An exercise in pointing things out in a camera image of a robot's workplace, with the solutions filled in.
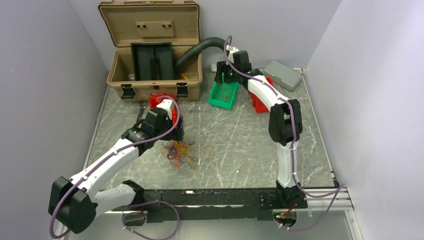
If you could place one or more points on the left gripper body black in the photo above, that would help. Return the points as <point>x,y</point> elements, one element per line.
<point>176,134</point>

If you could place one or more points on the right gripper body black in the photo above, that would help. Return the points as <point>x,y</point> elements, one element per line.
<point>229,73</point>

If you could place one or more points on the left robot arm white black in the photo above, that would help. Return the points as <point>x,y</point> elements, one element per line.
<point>75,202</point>

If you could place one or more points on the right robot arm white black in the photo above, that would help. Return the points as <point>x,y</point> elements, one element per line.
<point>284,125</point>

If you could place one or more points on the white pipe fitting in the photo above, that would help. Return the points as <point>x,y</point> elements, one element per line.
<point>213,68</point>

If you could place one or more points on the green plastic bin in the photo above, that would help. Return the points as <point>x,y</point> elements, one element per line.
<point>223,95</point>

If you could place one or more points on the red plastic bin left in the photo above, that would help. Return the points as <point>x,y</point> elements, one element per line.
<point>155,100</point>

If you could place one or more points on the red plastic bin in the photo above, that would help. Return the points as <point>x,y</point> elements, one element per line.
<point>260,102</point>
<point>155,100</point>

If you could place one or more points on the red plastic bin right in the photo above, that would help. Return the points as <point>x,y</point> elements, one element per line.
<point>260,102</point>

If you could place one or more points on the silver wrench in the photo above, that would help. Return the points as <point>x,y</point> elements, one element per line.
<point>143,105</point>

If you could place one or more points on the grey plastic case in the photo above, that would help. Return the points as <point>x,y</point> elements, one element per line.
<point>283,76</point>

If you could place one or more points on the black toolbox tray insert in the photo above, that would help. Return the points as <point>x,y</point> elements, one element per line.
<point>152,61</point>

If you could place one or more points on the tan plastic toolbox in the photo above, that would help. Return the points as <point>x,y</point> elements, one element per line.
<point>150,36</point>

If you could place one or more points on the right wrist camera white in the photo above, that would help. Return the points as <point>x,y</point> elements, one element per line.
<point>230,50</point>

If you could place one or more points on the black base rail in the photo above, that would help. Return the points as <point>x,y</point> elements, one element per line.
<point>207,204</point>

